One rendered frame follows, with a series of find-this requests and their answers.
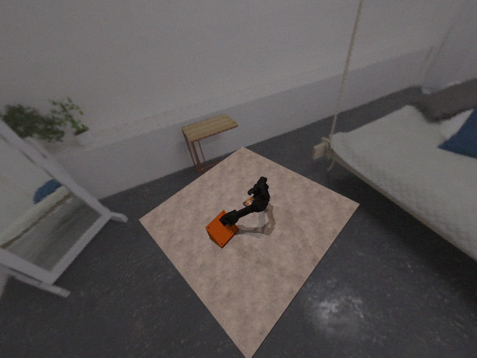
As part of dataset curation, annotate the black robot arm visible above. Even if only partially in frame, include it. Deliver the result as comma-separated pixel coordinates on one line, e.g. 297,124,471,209
219,176,270,227

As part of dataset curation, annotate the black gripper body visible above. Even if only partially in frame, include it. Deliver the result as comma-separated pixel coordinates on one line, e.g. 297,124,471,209
247,188,265,203

